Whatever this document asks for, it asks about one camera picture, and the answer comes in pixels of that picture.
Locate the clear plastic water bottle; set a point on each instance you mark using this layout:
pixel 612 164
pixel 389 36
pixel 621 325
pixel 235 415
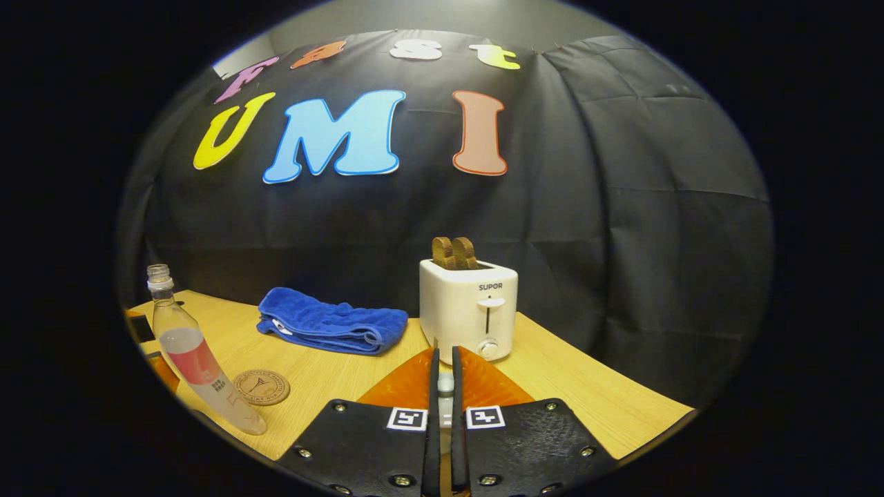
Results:
pixel 193 359

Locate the white toaster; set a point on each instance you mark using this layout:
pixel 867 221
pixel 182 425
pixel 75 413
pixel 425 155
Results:
pixel 456 310

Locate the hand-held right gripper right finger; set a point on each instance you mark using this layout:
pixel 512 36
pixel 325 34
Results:
pixel 525 449

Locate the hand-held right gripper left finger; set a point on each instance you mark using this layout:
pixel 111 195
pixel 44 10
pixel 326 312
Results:
pixel 366 449

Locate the blue towel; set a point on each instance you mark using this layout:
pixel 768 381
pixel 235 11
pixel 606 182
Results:
pixel 324 321

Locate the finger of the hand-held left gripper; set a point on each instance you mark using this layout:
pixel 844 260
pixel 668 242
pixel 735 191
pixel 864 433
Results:
pixel 141 328
pixel 164 373

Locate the black backdrop cloth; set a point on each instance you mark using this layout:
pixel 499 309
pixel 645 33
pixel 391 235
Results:
pixel 621 241

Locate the round wooden coaster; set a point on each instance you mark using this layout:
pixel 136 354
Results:
pixel 261 388

